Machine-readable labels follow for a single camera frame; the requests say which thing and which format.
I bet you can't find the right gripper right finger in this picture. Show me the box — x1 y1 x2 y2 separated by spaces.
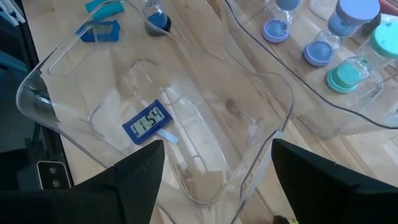
271 138 398 224

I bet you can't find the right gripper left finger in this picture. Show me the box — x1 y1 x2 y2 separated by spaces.
0 139 166 224

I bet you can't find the dark blue tray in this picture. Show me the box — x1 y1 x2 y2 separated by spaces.
121 99 174 146

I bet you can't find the teal hourglass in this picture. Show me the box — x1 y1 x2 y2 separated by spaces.
325 21 398 95

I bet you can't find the blue digital clock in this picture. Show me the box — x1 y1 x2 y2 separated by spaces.
75 19 121 44

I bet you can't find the purple hourglass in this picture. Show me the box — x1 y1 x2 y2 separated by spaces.
302 0 382 68
261 0 303 44

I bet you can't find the black hourglass blue sand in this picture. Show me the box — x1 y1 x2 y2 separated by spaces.
141 0 172 37

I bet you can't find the pale blue paper strip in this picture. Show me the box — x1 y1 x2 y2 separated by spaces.
156 128 180 145

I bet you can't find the clear plastic bin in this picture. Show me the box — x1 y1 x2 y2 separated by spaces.
222 0 398 141
16 0 295 224

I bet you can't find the small black depth camera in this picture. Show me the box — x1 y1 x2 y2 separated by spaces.
36 160 72 191

